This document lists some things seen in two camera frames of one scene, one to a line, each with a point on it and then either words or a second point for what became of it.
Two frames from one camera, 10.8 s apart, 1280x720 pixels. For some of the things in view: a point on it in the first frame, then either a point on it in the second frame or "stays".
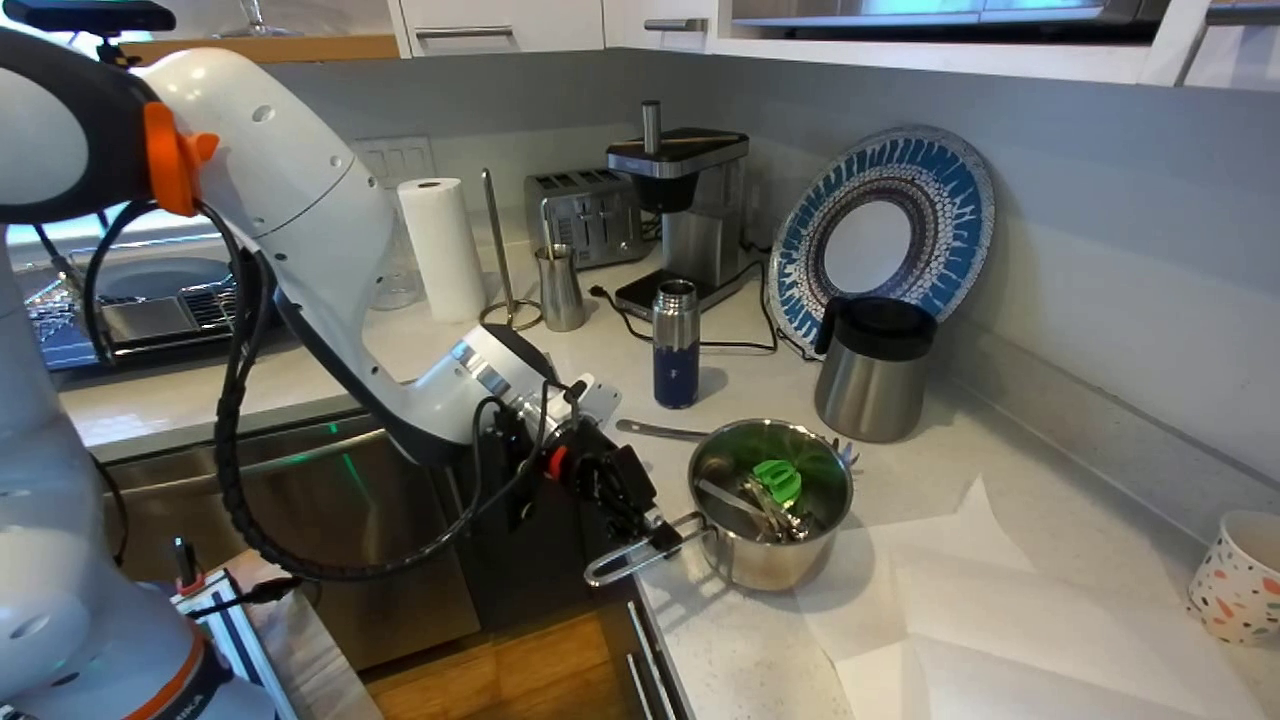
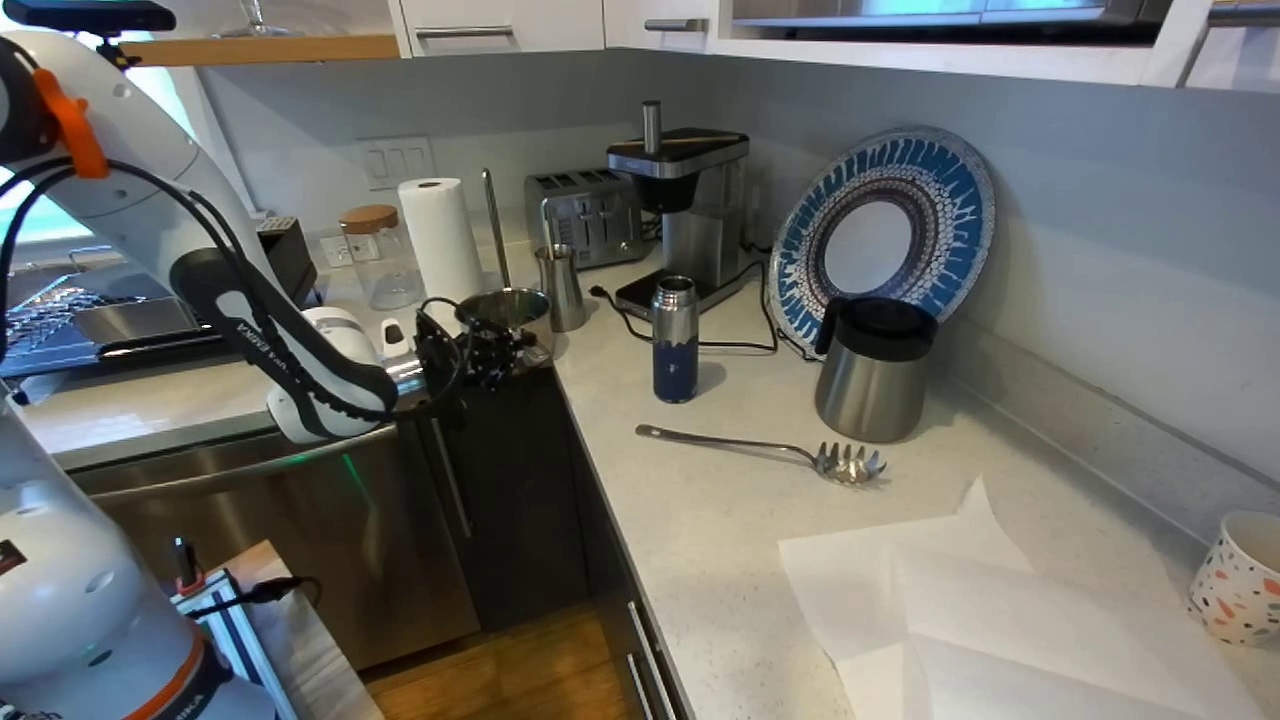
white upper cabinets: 1198,46 stays
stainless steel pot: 770,499 -> 497,308
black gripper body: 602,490 -> 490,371
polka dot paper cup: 1237,585 stays
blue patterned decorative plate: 880,208 stays
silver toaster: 591,208 stays
